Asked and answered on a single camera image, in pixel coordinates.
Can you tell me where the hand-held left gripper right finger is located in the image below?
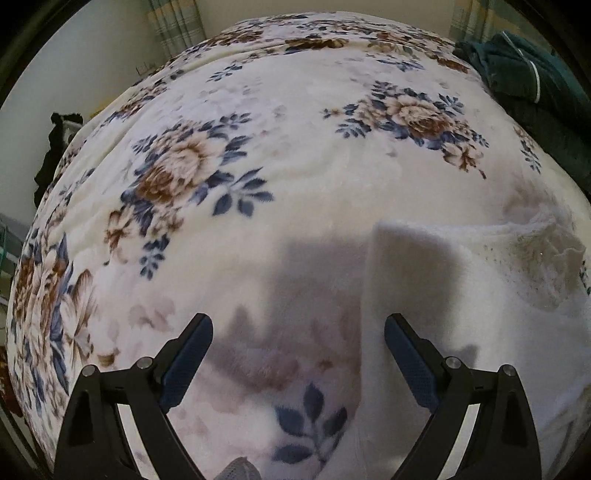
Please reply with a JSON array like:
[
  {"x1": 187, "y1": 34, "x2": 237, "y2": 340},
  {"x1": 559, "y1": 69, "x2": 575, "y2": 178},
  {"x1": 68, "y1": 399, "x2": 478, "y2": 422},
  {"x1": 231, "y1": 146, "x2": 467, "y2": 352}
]
[{"x1": 384, "y1": 313, "x2": 543, "y2": 480}]

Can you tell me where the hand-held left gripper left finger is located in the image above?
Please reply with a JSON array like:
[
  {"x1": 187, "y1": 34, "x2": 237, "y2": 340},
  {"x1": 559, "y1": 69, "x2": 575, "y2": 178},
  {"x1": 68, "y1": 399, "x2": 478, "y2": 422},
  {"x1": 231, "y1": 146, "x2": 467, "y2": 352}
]
[{"x1": 54, "y1": 313, "x2": 214, "y2": 480}]

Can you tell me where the white knit garment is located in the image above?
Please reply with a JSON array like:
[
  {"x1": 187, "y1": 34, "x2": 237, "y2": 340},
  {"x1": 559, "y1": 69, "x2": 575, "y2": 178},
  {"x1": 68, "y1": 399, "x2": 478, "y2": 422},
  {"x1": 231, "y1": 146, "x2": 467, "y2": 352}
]
[{"x1": 358, "y1": 210, "x2": 591, "y2": 480}]

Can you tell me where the floral fleece blanket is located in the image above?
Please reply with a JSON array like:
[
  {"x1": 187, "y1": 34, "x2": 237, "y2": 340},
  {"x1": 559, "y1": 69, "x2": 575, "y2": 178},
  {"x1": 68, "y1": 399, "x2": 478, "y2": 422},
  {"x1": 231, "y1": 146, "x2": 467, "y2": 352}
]
[{"x1": 6, "y1": 14, "x2": 591, "y2": 480}]

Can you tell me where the black cloth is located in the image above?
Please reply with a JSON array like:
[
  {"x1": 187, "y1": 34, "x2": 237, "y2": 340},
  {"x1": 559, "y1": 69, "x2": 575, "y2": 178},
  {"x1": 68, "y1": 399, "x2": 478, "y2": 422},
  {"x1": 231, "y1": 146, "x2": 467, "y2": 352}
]
[{"x1": 33, "y1": 112, "x2": 85, "y2": 209}]

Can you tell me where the dark green garment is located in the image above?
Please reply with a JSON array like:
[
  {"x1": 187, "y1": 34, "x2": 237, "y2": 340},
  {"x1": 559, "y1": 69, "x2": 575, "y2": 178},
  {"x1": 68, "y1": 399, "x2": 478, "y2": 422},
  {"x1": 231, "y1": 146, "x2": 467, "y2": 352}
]
[{"x1": 453, "y1": 31, "x2": 591, "y2": 204}]

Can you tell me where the plaid curtain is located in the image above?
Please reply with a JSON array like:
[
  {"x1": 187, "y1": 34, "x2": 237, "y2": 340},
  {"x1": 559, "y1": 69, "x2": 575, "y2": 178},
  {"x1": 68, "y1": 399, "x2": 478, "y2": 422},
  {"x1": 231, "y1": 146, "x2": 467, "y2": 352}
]
[{"x1": 147, "y1": 0, "x2": 208, "y2": 60}]

